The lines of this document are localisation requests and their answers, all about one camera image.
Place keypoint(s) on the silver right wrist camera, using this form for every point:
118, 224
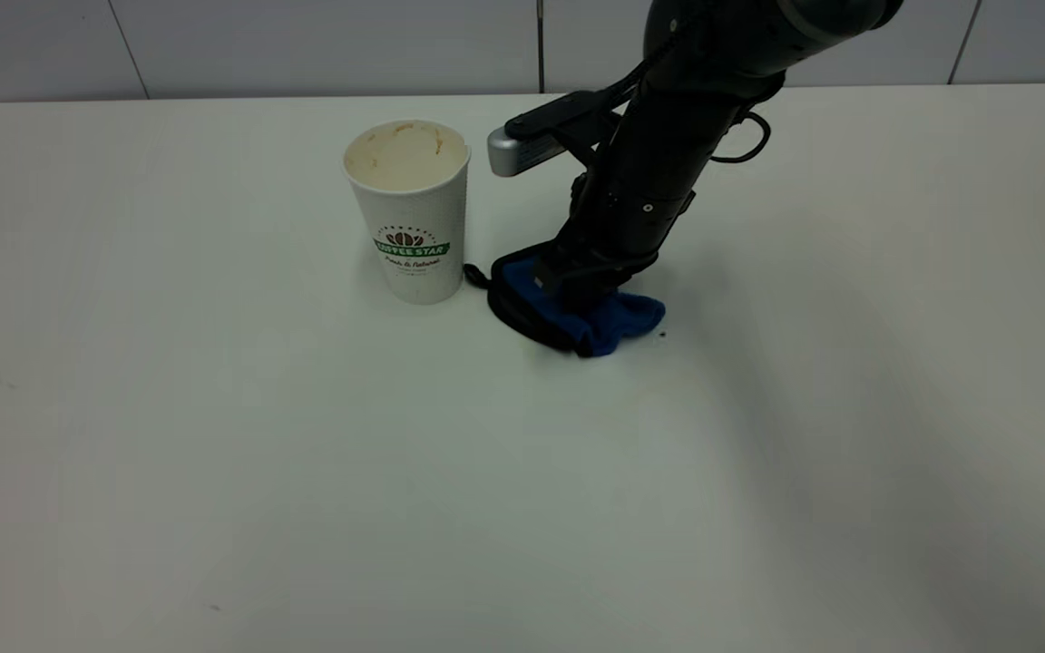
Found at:
532, 141

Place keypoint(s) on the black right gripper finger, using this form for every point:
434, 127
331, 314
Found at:
557, 277

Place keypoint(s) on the blue microfibre cloth black trim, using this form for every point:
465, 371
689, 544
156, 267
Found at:
618, 322

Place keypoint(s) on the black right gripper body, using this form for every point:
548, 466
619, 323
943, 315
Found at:
622, 222

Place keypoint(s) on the white paper coffee cup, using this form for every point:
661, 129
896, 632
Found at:
412, 218

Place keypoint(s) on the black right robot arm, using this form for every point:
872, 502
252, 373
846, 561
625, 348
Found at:
704, 73

